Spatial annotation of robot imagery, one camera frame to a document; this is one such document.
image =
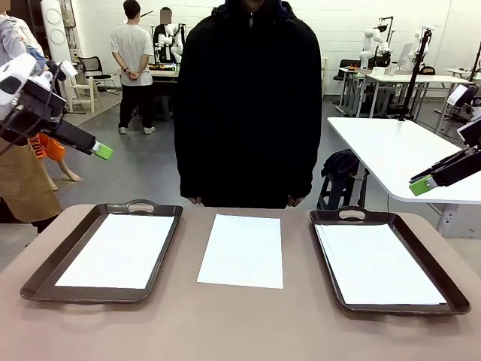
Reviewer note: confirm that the white monitor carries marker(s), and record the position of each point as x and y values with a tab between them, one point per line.
405	56

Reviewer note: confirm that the person right hand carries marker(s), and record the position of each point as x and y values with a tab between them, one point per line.
195	201

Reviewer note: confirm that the white A4 paper sheet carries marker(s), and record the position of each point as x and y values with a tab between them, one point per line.
116	252

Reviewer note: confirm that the black bag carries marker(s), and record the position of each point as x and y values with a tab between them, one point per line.
342	161

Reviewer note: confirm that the black tripod pole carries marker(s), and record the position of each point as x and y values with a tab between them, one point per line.
412	86

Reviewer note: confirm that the man in white T-shirt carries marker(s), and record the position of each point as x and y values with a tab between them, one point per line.
131	49

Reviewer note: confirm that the white A4 paper stack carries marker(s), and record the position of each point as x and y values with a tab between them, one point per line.
240	252
376	263

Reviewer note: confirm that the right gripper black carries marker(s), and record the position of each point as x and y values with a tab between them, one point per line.
476	141

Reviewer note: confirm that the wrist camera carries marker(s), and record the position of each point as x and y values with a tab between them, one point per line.
460	96
65	69

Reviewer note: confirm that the cluttered background workbench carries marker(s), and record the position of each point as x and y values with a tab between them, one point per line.
165	73

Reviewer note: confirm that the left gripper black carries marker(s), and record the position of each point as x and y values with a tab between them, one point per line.
37	107

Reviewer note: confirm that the brown plastic tray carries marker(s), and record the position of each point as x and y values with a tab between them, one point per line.
58	263
426	263

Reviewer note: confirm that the person in black hooded jacket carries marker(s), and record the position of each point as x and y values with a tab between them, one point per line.
248	94

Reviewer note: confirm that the black office chair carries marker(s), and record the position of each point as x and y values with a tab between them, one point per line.
92	67

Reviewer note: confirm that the person in black top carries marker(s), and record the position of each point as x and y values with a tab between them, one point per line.
161	45

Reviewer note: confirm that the white background desk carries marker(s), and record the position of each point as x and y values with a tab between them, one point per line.
413	78

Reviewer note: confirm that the white robot arm with camera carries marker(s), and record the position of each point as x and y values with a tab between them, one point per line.
366	49

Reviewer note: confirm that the tall white air conditioner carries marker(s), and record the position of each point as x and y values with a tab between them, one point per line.
56	34

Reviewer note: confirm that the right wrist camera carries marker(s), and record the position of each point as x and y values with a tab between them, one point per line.
460	96

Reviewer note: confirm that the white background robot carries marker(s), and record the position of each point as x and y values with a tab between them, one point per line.
176	45

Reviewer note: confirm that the person left forearm black sleeve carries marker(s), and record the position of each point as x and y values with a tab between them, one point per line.
304	165

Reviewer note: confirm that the grey step stool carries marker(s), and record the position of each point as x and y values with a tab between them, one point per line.
338	192

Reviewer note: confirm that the person right forearm black sleeve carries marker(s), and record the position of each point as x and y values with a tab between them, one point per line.
191	169

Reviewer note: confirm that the black swivel chair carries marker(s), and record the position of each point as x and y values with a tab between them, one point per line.
347	65

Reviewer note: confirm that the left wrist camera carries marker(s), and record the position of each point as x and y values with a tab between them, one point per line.
65	69

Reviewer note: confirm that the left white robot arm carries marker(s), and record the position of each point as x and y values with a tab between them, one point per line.
15	79

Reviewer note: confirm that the small grey stool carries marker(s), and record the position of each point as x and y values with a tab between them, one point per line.
163	107

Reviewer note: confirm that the white wooden chair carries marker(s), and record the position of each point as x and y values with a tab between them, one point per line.
84	87

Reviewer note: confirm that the person left hand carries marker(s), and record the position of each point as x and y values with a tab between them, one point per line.
295	201

